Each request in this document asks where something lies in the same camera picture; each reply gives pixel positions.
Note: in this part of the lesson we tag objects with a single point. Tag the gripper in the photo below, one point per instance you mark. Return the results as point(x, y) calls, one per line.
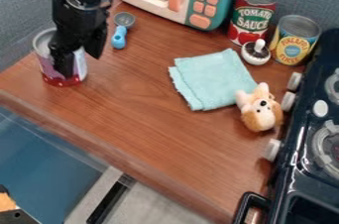
point(75, 23)

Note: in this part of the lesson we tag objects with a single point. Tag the toy mushroom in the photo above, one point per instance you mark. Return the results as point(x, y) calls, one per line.
point(256, 53)

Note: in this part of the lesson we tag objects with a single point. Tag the light blue cloth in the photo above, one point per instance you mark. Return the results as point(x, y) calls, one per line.
point(214, 77)

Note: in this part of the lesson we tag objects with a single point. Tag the toy stove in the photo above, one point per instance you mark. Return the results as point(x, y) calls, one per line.
point(309, 155)

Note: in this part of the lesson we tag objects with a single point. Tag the yellow pineapple can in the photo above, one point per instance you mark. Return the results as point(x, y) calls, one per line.
point(293, 41)

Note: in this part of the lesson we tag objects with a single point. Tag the red tomato sauce can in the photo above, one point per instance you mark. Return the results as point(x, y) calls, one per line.
point(251, 16)

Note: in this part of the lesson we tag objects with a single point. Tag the plush dog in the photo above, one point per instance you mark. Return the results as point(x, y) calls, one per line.
point(260, 109)

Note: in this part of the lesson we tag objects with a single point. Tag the blue measuring spoon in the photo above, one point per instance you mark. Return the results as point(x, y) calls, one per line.
point(119, 36)

